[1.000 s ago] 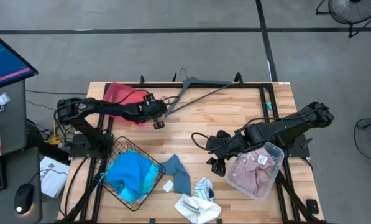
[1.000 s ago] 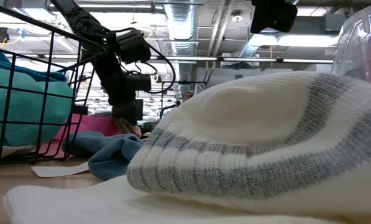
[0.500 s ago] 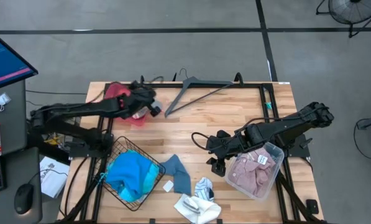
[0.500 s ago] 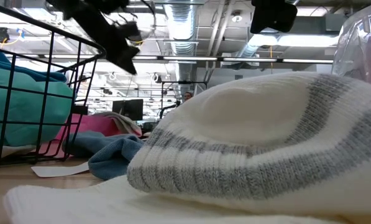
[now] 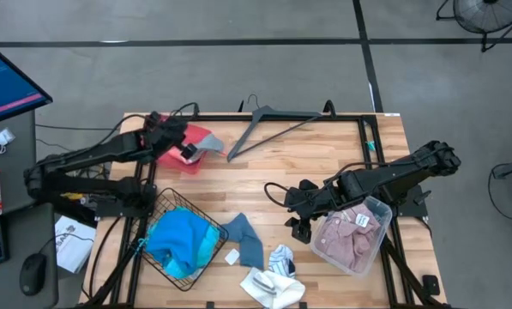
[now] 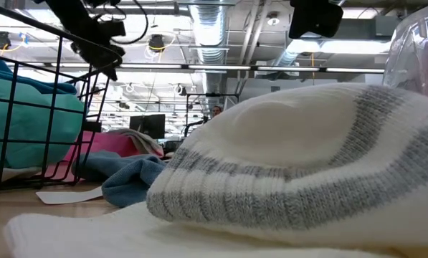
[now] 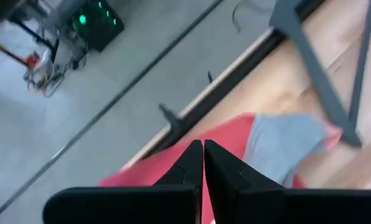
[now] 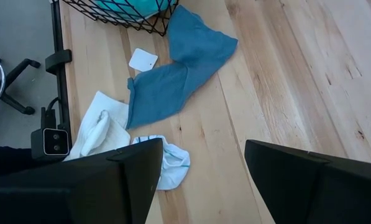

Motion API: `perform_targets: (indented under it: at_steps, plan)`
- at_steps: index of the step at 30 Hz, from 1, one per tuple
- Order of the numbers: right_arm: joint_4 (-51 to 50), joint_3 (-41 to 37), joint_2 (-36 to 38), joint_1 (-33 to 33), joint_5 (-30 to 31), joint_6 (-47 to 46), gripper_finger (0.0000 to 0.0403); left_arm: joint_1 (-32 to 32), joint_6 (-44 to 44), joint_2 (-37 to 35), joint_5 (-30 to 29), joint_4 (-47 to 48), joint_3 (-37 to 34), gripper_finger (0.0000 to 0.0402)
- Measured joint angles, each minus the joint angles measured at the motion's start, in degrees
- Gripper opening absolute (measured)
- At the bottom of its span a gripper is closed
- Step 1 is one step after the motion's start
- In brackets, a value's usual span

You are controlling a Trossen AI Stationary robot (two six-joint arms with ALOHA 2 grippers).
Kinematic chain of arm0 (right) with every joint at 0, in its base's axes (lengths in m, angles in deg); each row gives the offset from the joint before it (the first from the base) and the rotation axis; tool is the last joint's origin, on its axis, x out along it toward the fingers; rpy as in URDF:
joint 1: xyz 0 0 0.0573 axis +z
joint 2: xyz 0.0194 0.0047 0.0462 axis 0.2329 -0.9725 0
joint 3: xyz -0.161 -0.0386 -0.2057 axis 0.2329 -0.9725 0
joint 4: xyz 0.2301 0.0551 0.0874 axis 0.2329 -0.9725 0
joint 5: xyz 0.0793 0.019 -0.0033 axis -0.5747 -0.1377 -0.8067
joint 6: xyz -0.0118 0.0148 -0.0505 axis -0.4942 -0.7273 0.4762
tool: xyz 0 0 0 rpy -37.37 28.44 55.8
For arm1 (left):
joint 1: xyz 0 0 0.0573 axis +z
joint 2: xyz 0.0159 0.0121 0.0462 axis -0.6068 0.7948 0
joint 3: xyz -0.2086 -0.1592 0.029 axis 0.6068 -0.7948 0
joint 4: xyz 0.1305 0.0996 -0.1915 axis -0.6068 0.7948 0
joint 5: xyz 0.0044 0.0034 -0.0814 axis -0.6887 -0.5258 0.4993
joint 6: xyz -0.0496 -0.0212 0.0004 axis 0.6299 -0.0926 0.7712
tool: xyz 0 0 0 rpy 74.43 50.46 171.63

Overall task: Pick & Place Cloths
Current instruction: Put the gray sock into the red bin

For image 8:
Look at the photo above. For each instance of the blue cloth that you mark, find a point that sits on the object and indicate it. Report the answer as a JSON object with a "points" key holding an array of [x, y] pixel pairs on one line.
{"points": [[172, 81]]}

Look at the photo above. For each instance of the white paper tag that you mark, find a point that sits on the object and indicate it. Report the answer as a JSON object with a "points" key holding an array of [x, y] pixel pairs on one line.
{"points": [[143, 59]]}

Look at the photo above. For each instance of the black table edge rail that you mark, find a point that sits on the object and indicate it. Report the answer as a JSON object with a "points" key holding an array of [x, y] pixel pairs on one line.
{"points": [[59, 31]]}

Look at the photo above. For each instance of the black table camera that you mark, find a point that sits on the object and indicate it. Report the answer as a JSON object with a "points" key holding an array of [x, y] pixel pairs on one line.
{"points": [[51, 141]]}

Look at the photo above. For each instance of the black rail clamp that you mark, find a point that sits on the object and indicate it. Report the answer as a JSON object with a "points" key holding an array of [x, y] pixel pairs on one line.
{"points": [[58, 60]]}

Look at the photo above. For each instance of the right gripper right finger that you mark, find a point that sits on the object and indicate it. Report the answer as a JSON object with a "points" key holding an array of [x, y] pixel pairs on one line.
{"points": [[312, 193]]}

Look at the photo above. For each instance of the teal cloth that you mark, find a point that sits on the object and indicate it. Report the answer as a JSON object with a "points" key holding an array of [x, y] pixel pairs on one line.
{"points": [[132, 6]]}

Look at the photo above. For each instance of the black office chair base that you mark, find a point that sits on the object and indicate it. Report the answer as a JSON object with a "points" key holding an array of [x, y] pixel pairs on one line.
{"points": [[17, 105]]}

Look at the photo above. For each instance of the white striped sock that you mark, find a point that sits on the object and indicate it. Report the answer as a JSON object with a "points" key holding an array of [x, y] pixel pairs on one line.
{"points": [[174, 165]]}

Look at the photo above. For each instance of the white ribbed cloth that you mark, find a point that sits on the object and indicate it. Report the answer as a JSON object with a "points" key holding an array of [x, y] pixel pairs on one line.
{"points": [[110, 118]]}

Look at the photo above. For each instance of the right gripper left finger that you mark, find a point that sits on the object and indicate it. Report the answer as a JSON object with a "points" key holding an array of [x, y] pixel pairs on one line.
{"points": [[79, 193]]}

